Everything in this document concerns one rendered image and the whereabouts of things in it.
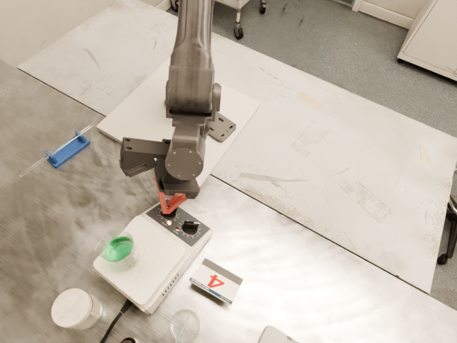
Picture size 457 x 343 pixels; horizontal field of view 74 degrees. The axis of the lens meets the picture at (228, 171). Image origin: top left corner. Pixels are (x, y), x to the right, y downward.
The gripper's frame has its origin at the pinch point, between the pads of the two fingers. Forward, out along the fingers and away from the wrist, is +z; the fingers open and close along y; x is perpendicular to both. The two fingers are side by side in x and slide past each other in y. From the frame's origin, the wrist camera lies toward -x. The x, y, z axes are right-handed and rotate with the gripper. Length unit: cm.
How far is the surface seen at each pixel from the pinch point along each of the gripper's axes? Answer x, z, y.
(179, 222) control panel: 2.5, 1.4, 2.6
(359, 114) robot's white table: 55, -23, -17
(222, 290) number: 9.3, 5.9, 15.9
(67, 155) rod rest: -18.5, 5.3, -23.3
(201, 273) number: 6.5, 6.4, 11.4
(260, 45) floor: 111, -7, -186
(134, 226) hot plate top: -6.4, 1.2, 3.7
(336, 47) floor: 170, -26, -170
